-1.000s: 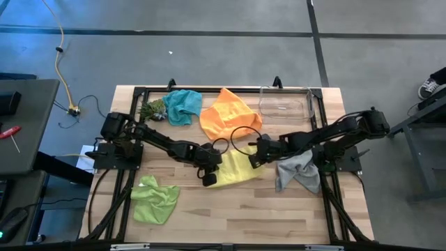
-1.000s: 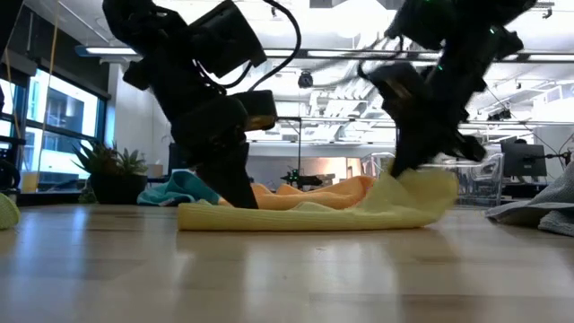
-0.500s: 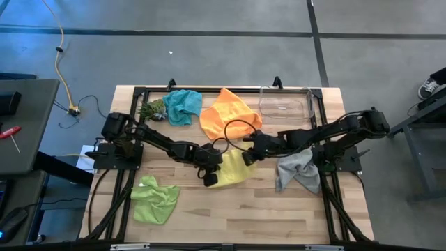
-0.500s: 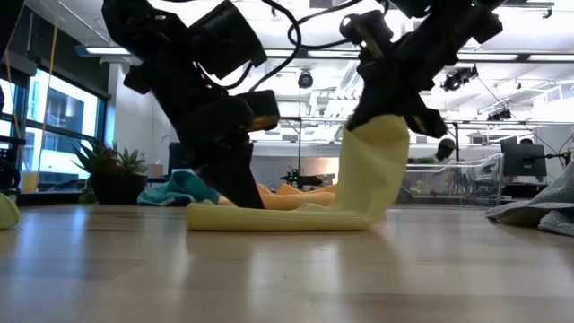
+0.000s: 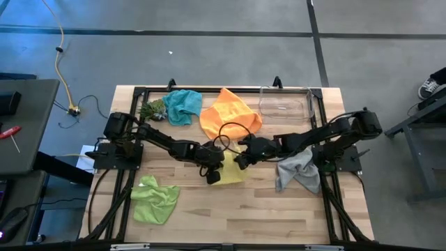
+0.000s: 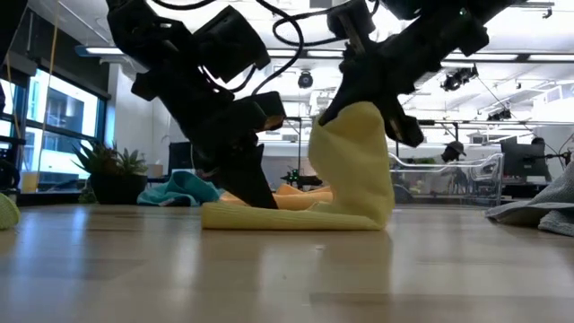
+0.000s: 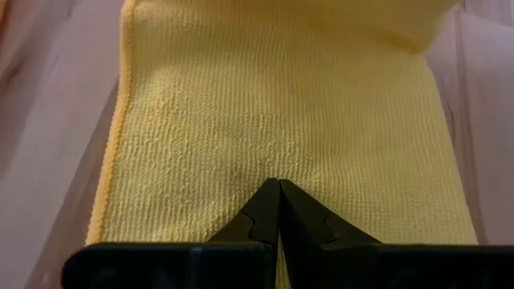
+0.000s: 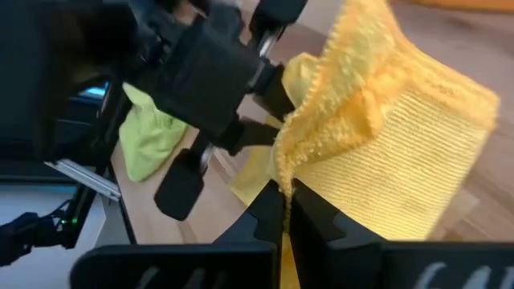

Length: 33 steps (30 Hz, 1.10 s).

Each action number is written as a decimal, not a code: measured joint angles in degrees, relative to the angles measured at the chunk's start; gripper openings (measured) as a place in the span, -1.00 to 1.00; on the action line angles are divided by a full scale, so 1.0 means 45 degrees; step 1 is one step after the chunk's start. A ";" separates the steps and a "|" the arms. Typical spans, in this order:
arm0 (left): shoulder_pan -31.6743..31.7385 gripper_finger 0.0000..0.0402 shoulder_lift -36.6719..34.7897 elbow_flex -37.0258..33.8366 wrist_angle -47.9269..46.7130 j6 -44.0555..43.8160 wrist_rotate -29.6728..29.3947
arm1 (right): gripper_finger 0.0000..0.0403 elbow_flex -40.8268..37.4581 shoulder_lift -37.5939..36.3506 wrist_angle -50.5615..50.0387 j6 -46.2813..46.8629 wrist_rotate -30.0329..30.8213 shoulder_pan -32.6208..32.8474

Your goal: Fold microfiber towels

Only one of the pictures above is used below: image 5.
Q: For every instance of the green microfiber towel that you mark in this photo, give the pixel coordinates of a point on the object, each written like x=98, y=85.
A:
x=153, y=200

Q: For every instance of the orange microfiber towel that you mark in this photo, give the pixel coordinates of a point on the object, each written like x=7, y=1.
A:
x=230, y=111

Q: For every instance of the black box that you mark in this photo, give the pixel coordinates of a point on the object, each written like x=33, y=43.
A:
x=8, y=102

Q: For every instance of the teal microfiber towel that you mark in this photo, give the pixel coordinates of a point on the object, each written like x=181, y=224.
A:
x=181, y=106

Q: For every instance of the grey microfiber towel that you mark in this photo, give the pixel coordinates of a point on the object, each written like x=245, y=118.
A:
x=299, y=171

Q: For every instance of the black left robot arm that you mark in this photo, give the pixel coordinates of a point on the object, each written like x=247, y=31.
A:
x=163, y=139

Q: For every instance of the dark side table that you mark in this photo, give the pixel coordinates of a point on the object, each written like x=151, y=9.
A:
x=24, y=132

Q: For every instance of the black computer mouse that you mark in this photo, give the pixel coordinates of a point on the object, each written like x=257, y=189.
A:
x=12, y=223

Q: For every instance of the person's leg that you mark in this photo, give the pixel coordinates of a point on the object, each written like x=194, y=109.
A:
x=439, y=75

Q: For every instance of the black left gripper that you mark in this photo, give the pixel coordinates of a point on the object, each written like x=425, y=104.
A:
x=209, y=157

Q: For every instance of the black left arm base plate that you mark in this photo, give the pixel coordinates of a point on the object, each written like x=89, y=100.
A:
x=118, y=157

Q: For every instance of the person's shoe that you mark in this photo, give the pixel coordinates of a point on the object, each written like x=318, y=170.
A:
x=429, y=89

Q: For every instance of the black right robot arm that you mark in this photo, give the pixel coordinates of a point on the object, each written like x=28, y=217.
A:
x=313, y=136

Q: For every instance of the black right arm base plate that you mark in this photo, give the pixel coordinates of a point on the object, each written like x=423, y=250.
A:
x=341, y=158

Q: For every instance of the yellow microfiber towel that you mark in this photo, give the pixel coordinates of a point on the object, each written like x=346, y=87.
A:
x=231, y=171

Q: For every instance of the potted succulent plant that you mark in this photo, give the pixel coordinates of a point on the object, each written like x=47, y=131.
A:
x=153, y=109

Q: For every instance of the white paper sheet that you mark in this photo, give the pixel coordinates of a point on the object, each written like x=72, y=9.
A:
x=87, y=160

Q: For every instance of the clear plastic bin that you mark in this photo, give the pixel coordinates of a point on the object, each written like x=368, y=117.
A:
x=285, y=104

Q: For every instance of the black metal table frame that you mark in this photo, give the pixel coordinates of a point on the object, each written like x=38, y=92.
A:
x=209, y=90

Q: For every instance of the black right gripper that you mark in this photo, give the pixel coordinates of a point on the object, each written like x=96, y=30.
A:
x=259, y=148

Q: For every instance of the grey metal stand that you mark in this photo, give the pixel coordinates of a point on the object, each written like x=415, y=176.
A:
x=420, y=160

